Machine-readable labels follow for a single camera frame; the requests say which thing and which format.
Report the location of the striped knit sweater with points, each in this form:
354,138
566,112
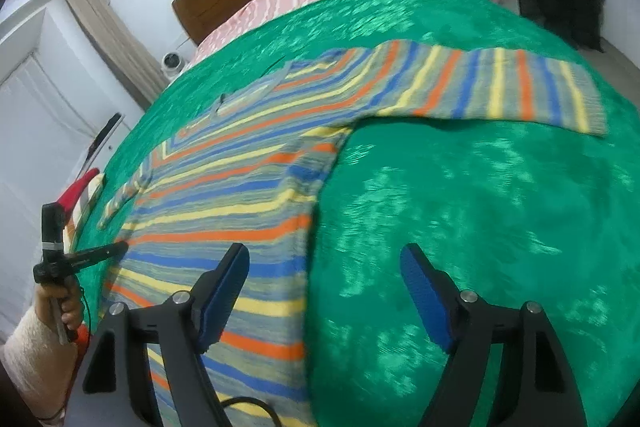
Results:
225,187

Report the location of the green blanket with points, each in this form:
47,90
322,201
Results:
475,207

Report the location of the person's left forearm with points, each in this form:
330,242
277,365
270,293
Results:
37,357

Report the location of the beige curtain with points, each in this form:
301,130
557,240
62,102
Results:
110,32

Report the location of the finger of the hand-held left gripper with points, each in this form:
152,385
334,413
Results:
102,252

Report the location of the white security camera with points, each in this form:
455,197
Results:
172,62

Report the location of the white cabinet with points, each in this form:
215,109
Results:
35,107

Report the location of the cream striped cloth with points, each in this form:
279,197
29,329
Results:
90,197

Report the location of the red cloth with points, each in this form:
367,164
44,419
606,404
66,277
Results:
75,192

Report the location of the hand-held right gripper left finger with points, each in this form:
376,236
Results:
225,299

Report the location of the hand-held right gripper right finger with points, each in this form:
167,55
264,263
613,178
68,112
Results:
425,299

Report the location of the person's left hand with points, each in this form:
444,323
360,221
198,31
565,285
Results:
71,309

